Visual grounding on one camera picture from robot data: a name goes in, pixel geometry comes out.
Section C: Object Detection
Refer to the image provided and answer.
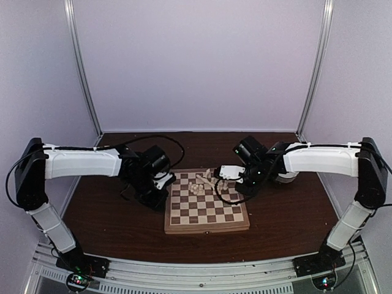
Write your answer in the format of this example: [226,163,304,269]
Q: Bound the lying white king piece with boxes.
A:
[196,175,213,186]

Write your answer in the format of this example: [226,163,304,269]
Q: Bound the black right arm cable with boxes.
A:
[213,171,276,205]

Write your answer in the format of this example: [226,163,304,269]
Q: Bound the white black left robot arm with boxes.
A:
[14,137,176,272]

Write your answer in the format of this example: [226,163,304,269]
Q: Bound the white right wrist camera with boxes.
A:
[213,165,246,181]

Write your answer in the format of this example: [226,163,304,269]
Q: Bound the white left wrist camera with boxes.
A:
[153,172,176,190]

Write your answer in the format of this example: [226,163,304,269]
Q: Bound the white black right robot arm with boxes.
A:
[233,136,391,271]

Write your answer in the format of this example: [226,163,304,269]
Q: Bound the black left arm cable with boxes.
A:
[94,135,186,172]

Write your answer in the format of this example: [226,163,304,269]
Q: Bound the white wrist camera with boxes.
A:
[153,172,176,190]
[213,165,246,181]

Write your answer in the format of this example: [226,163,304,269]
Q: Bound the wooden chess board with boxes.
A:
[164,168,250,235]

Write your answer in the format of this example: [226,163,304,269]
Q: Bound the right aluminium corner post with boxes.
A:
[296,0,334,141]

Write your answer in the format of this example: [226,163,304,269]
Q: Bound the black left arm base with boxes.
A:
[52,239,110,278]

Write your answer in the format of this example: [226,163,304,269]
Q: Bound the left aluminium corner post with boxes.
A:
[64,0,103,137]

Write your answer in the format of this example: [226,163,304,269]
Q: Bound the white pawn cluster piece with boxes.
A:
[189,183,204,195]

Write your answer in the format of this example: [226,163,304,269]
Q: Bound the white scalloped bowl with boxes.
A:
[275,172,299,184]

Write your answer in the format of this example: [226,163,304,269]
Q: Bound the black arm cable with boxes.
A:
[94,135,186,172]
[213,171,276,205]

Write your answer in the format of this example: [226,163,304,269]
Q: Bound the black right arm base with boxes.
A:
[293,245,346,277]

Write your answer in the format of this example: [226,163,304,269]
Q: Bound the aluminium corner post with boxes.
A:
[296,0,334,141]
[64,0,103,137]

